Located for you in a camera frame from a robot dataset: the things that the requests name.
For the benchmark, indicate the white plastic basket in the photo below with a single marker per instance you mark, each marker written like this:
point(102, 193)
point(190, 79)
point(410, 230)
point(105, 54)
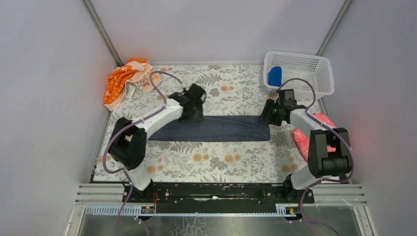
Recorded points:
point(316, 70)

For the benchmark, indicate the blue towel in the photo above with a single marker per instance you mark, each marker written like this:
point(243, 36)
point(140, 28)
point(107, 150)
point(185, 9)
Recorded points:
point(275, 76)

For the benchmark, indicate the pink patterned towel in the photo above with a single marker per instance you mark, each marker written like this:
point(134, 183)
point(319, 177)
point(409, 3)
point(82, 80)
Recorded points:
point(303, 142)

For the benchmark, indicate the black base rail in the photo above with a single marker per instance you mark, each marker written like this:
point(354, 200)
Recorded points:
point(222, 198)

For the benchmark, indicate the dark grey towel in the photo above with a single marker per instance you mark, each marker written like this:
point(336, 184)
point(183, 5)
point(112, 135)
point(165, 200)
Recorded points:
point(215, 129)

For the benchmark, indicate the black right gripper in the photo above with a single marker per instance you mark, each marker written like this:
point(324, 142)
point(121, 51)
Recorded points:
point(269, 112)

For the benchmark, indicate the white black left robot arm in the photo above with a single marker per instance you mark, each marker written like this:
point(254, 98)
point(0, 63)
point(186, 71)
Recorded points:
point(128, 141)

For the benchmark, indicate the floral tablecloth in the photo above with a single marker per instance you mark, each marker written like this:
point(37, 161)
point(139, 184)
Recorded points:
point(233, 90)

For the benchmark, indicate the orange white towel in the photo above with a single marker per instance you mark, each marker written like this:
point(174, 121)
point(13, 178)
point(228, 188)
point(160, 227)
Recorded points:
point(135, 71)

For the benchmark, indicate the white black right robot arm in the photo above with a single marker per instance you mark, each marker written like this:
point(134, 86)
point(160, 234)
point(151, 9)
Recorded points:
point(329, 153)

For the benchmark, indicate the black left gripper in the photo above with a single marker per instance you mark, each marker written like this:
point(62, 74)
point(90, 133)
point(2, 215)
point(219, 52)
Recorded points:
point(191, 113)

